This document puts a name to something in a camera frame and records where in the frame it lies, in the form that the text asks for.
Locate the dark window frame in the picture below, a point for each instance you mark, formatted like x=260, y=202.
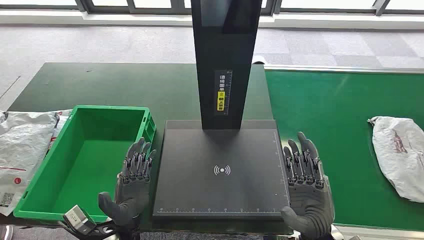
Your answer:
x=109, y=9

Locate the white window sill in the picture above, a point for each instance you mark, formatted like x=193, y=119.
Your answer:
x=66, y=18

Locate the green plastic crate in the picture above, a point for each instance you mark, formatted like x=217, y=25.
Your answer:
x=86, y=165

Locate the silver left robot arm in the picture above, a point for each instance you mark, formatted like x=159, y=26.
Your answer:
x=127, y=234

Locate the white round object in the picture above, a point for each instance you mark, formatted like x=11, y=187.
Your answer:
x=258, y=59

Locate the yellow and black label sticker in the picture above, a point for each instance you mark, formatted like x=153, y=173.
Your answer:
x=221, y=101

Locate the white parcel bag with red print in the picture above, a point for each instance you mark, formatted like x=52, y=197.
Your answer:
x=63, y=117

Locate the white parcel bag with QR code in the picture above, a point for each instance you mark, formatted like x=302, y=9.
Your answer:
x=23, y=145

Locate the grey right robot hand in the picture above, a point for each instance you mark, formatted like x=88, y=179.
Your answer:
x=311, y=205

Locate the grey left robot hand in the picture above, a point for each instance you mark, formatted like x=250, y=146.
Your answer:
x=132, y=195

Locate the green conveyor belt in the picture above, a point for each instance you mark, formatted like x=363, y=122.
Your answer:
x=331, y=116

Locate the black inbound scanning machine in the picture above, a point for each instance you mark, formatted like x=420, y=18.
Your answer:
x=215, y=192

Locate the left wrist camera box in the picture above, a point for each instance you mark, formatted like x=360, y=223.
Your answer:
x=78, y=218

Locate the grey poly mailer parcel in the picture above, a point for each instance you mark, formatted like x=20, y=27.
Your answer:
x=397, y=159

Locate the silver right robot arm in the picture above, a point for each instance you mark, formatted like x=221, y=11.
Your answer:
x=335, y=234

